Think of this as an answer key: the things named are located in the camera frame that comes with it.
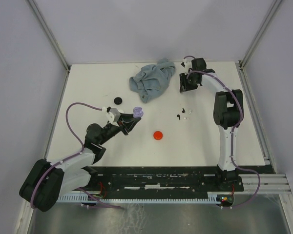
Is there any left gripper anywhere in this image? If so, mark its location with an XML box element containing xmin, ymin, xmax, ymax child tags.
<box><xmin>99</xmin><ymin>112</ymin><xmax>141</xmax><ymax>145</ymax></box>

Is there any purple round charging case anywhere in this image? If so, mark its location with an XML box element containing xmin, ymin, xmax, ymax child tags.
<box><xmin>133</xmin><ymin>107</ymin><xmax>144</xmax><ymax>118</ymax></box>

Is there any orange round charging case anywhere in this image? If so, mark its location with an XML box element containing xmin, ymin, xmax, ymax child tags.
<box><xmin>153</xmin><ymin>131</ymin><xmax>163</xmax><ymax>140</ymax></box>

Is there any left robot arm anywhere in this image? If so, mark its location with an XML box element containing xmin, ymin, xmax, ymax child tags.
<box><xmin>19</xmin><ymin>107</ymin><xmax>144</xmax><ymax>212</ymax></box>

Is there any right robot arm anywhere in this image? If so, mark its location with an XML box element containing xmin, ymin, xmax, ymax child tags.
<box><xmin>179</xmin><ymin>56</ymin><xmax>244</xmax><ymax>191</ymax></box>

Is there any crumpled blue denim cloth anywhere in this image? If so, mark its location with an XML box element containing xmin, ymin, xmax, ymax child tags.
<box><xmin>129</xmin><ymin>58</ymin><xmax>176</xmax><ymax>103</ymax></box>

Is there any small green circuit board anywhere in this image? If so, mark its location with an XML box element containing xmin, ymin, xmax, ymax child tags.
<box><xmin>220</xmin><ymin>195</ymin><xmax>234</xmax><ymax>206</ymax></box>

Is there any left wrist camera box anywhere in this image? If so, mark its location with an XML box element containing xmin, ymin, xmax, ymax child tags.
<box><xmin>105</xmin><ymin>108</ymin><xmax>122</xmax><ymax>127</ymax></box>

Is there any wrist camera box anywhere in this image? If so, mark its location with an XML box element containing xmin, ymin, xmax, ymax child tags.
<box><xmin>181</xmin><ymin>59</ymin><xmax>192</xmax><ymax>71</ymax></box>
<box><xmin>105</xmin><ymin>108</ymin><xmax>122</xmax><ymax>127</ymax></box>

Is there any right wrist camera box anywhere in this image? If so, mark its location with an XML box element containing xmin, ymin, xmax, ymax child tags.
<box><xmin>181</xmin><ymin>59</ymin><xmax>192</xmax><ymax>71</ymax></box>

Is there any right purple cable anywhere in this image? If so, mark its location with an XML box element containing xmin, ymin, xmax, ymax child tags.
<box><xmin>183</xmin><ymin>55</ymin><xmax>261</xmax><ymax>210</ymax></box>

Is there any purple cable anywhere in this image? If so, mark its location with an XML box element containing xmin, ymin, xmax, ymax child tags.
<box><xmin>183</xmin><ymin>55</ymin><xmax>261</xmax><ymax>210</ymax></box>
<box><xmin>30</xmin><ymin>102</ymin><xmax>125</xmax><ymax>210</ymax></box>

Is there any aluminium frame post right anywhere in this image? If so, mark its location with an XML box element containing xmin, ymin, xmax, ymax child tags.
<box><xmin>238</xmin><ymin>0</ymin><xmax>284</xmax><ymax>71</ymax></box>

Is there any aluminium frame post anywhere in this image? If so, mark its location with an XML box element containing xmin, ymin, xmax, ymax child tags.
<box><xmin>26</xmin><ymin>0</ymin><xmax>71</xmax><ymax>74</ymax></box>
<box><xmin>238</xmin><ymin>0</ymin><xmax>284</xmax><ymax>71</ymax></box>

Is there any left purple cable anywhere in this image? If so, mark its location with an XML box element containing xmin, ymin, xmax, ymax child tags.
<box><xmin>30</xmin><ymin>102</ymin><xmax>125</xmax><ymax>210</ymax></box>

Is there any white slotted cable duct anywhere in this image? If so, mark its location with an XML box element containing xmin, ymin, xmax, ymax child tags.
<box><xmin>57</xmin><ymin>192</ymin><xmax>221</xmax><ymax>204</ymax></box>

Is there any aluminium frame post left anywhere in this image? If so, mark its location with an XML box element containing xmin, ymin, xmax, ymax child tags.
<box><xmin>26</xmin><ymin>0</ymin><xmax>71</xmax><ymax>74</ymax></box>

